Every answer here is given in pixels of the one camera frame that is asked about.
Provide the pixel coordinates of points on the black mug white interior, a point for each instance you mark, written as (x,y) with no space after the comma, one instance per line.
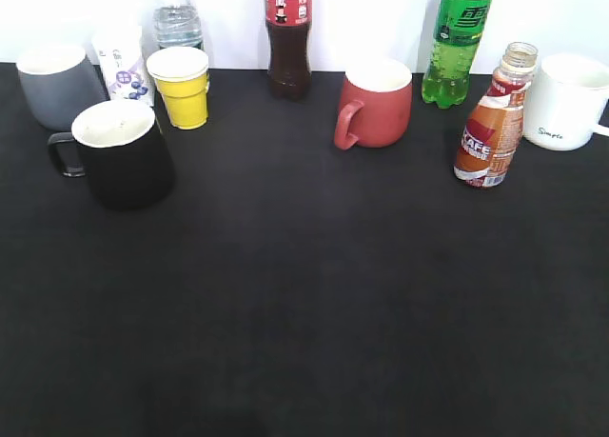
(119,147)

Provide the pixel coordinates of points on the orange coffee drink bottle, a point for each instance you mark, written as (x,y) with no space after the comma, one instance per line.
(493,130)

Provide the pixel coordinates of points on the red mug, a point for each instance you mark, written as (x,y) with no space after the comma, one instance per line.
(375,104)

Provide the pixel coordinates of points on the green sprite bottle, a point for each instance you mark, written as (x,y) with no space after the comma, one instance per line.
(457,35)

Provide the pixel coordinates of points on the grey mug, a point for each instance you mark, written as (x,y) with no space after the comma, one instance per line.
(59,82)

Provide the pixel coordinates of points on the yellow paper cup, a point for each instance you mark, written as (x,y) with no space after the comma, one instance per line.
(181,76)

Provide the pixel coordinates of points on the cola bottle red label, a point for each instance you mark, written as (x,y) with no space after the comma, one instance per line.
(288,24)

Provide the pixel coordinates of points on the clear water bottle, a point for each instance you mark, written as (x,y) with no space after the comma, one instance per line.
(177,24)

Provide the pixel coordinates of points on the white yogurt bottle blueberry label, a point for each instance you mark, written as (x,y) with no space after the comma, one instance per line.
(119,51)

